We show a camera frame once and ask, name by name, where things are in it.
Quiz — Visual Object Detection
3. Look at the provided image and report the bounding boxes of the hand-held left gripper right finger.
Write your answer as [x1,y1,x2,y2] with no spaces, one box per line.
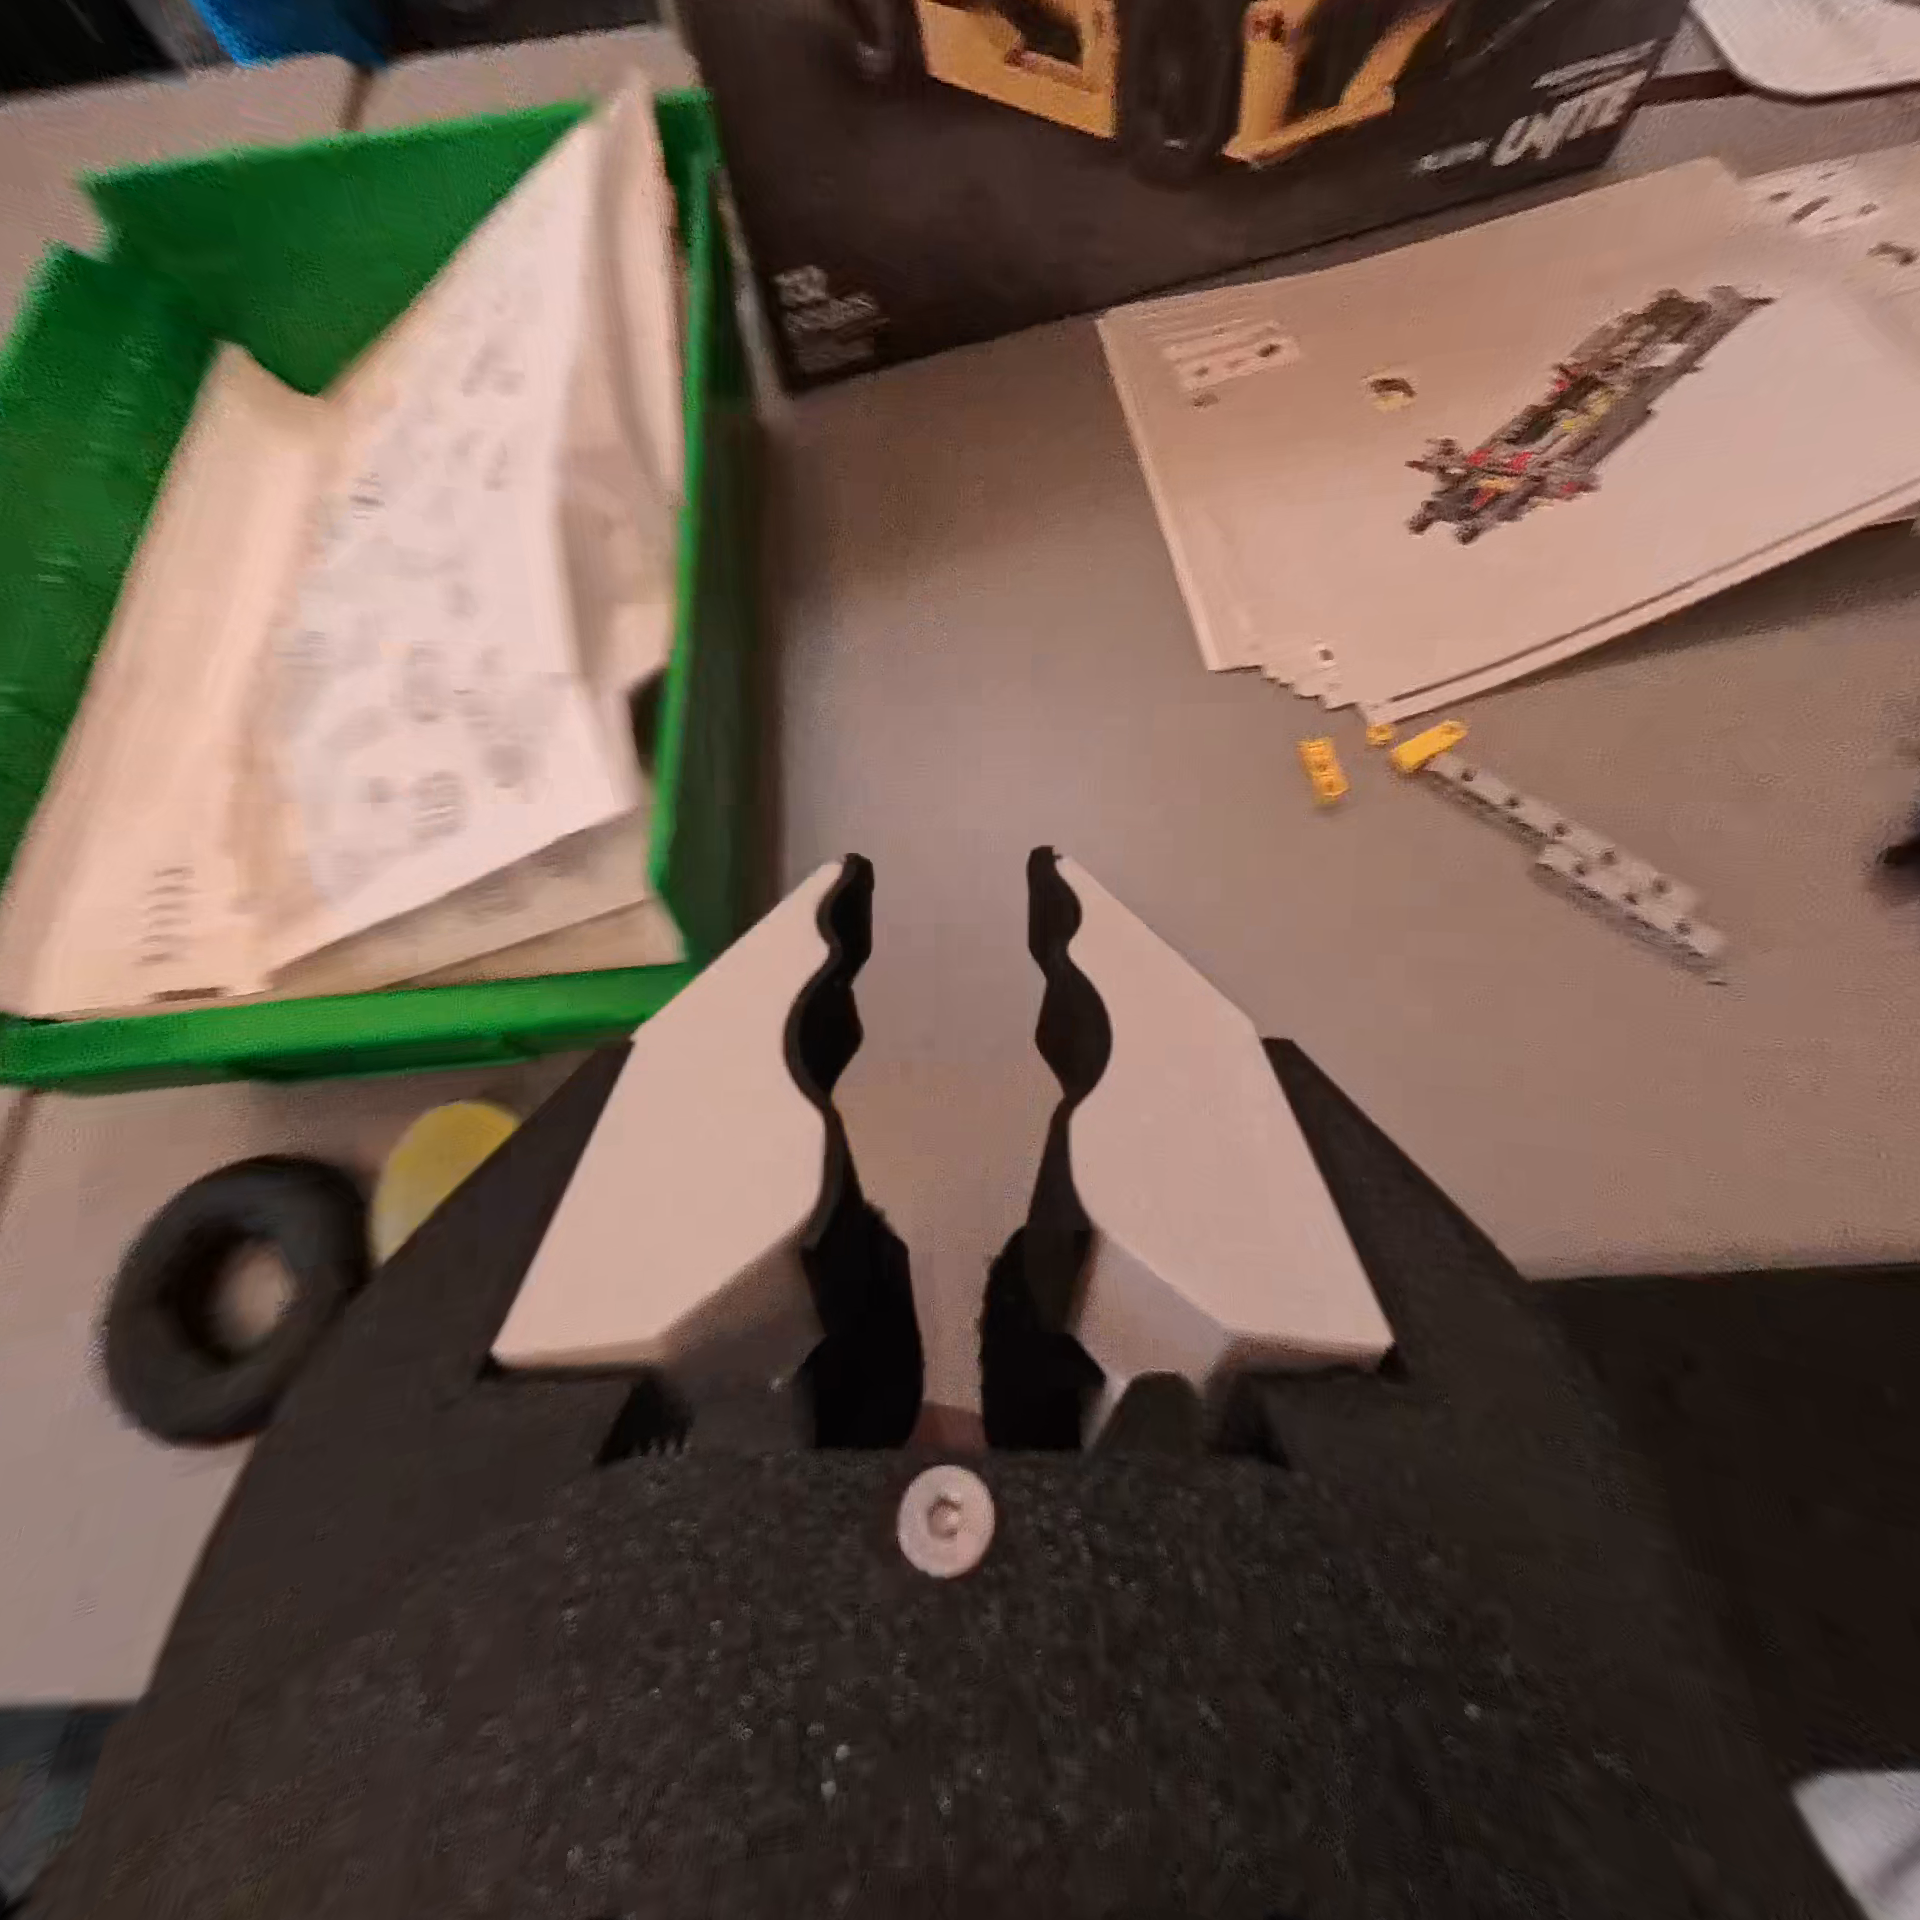
[1025,843,1401,1384]

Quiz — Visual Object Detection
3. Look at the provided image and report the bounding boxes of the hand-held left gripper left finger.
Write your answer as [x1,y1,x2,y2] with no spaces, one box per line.
[490,852,878,1384]

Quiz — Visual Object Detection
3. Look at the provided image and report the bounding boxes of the yellow egg-shaped squeeze ball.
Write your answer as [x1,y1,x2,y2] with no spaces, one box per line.
[369,1102,518,1262]

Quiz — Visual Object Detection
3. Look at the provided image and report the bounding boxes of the black rubber lego tyre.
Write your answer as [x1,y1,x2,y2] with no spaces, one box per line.
[104,1154,378,1445]

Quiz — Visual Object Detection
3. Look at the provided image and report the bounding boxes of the lego instruction booklet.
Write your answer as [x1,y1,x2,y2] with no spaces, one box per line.
[1096,158,1920,725]

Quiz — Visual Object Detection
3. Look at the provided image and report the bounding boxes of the lego set box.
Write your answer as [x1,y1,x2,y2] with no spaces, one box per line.
[668,0,1689,396]

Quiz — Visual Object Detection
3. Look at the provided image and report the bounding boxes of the green container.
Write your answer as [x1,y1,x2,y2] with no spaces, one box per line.
[0,90,768,1089]

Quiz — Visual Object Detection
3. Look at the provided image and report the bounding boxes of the paper sheets in green bin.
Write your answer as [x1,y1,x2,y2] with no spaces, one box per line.
[0,83,692,1022]

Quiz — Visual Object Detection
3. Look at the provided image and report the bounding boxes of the blue storage crate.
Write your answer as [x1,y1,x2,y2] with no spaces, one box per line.
[195,0,393,68]

